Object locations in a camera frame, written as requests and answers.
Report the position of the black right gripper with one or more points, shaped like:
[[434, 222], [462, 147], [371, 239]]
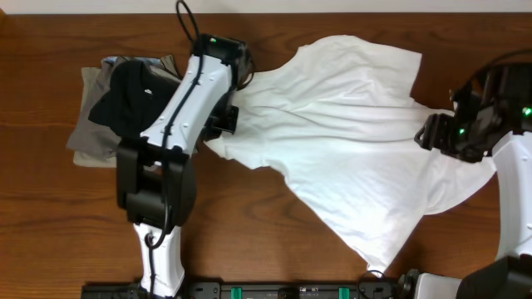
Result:
[[435, 137]]

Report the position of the black Nike t-shirt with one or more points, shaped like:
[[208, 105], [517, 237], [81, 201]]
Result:
[[136, 98]]

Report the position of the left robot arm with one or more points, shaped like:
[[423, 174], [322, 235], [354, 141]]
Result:
[[155, 178]]

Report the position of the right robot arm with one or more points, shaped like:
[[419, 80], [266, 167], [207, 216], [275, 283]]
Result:
[[492, 119]]

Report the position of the grey folded garment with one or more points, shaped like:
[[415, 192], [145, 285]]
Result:
[[164, 66]]

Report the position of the white t-shirt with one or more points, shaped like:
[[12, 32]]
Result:
[[338, 122]]

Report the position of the beige folded garment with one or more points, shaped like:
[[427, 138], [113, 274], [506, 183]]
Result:
[[87, 160]]

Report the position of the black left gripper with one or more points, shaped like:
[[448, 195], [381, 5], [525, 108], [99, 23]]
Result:
[[230, 126]]

